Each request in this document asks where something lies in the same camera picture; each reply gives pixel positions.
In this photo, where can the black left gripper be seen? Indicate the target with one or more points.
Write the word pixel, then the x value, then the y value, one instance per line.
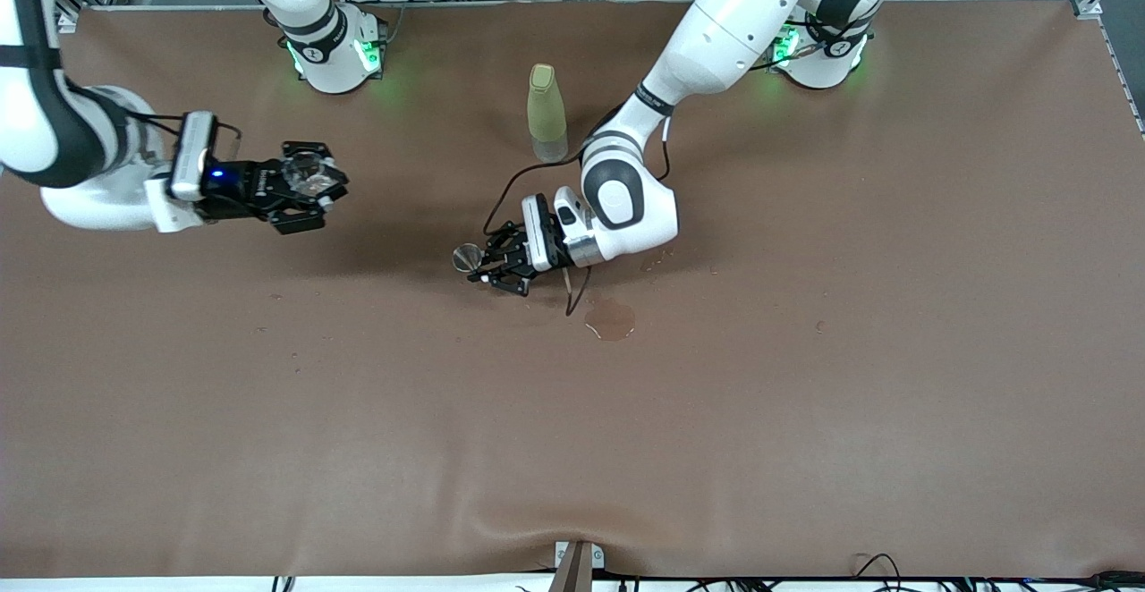
pixel 512 257

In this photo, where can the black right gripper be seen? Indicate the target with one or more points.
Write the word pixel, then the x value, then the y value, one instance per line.
pixel 254 190

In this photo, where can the clear glass measuring beaker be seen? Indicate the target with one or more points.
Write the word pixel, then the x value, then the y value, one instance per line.
pixel 311 176

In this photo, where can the steel double cone jigger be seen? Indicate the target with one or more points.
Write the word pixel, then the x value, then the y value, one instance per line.
pixel 467 257

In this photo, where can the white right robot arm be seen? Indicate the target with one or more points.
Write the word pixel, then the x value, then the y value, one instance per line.
pixel 54 127

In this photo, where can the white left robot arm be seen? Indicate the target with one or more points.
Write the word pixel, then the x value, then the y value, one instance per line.
pixel 742 29

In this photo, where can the large liquid puddle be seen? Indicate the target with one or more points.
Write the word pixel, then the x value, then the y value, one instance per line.
pixel 612 322

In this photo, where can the streaky liquid splash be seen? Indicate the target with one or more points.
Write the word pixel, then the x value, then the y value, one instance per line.
pixel 653 263

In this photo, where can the green bottle with glass base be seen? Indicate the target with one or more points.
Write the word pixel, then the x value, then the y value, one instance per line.
pixel 547 109

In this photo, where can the brown table cloth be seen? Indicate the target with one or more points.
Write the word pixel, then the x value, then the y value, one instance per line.
pixel 572 440

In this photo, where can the metal table edge bracket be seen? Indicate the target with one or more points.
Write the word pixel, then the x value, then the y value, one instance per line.
pixel 577 565

